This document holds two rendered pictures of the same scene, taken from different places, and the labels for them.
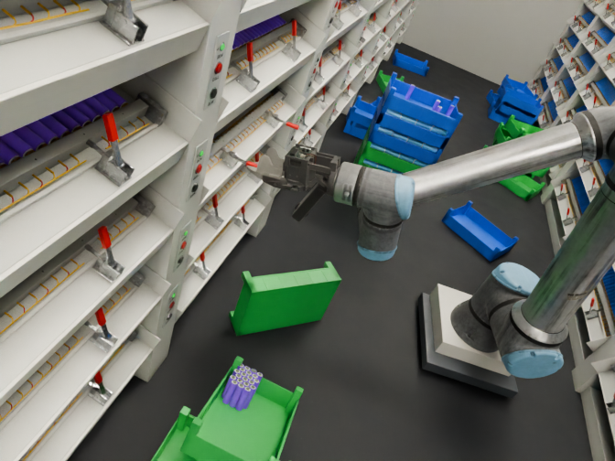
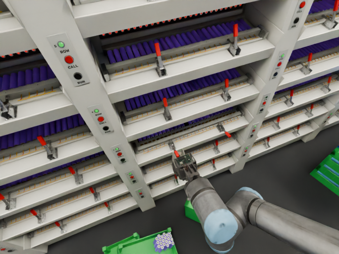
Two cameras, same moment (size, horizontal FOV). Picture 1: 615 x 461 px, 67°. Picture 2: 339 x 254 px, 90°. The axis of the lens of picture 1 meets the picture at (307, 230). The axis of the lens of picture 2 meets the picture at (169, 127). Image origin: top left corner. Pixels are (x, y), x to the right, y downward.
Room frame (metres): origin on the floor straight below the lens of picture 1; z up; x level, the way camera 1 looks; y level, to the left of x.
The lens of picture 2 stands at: (0.75, -0.24, 1.19)
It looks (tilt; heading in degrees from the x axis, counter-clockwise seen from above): 46 degrees down; 70
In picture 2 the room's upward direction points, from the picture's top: 8 degrees counter-clockwise
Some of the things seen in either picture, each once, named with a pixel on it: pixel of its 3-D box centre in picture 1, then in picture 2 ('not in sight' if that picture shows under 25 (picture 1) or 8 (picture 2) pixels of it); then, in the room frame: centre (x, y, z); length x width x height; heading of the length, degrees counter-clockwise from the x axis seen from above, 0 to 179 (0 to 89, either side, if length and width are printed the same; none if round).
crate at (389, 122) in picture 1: (414, 118); not in sight; (1.92, -0.23, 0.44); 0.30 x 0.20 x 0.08; 93
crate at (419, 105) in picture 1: (422, 101); not in sight; (1.92, -0.23, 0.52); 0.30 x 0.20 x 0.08; 93
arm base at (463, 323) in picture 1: (483, 319); not in sight; (1.20, -0.65, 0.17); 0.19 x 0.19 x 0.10
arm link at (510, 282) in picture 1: (508, 295); not in sight; (1.19, -0.66, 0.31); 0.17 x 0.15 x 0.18; 13
